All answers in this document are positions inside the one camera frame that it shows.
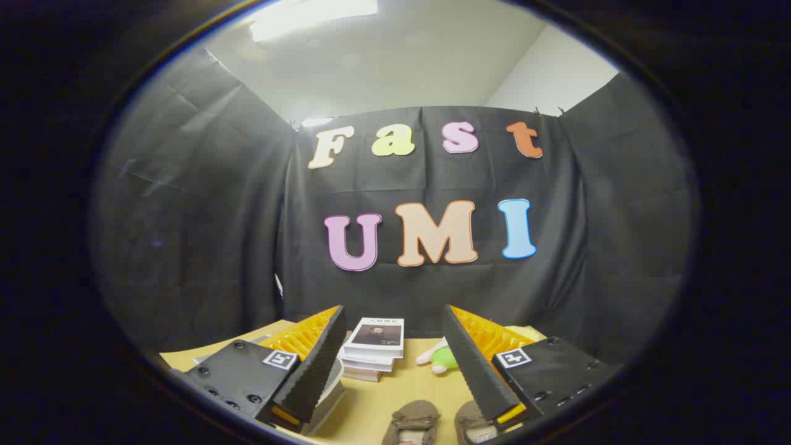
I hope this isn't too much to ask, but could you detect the beige fabric storage box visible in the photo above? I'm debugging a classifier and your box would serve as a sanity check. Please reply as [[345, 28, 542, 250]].
[[192, 334, 347, 436]]

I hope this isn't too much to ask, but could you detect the plain white book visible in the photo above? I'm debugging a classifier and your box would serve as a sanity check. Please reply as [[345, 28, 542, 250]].
[[339, 354, 396, 373]]

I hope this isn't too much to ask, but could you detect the reddish spine book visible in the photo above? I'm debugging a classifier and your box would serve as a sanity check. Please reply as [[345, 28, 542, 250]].
[[342, 366, 393, 383]]

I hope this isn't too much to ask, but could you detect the brown fuzzy shoe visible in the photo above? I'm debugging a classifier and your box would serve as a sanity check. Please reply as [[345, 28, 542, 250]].
[[454, 400, 498, 444], [381, 400, 441, 445]]

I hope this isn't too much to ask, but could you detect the black backdrop cloth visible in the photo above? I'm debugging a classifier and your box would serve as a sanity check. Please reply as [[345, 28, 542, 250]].
[[93, 46, 696, 365]]

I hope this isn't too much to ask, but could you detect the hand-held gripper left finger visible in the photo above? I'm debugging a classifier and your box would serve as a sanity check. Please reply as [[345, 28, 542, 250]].
[[167, 305, 347, 433]]

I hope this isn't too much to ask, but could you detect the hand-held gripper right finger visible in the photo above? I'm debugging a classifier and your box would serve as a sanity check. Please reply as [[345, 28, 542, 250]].
[[442, 304, 622, 433]]

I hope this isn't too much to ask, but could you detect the green plush toy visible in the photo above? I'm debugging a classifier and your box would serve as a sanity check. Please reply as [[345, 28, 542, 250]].
[[415, 337, 462, 375]]

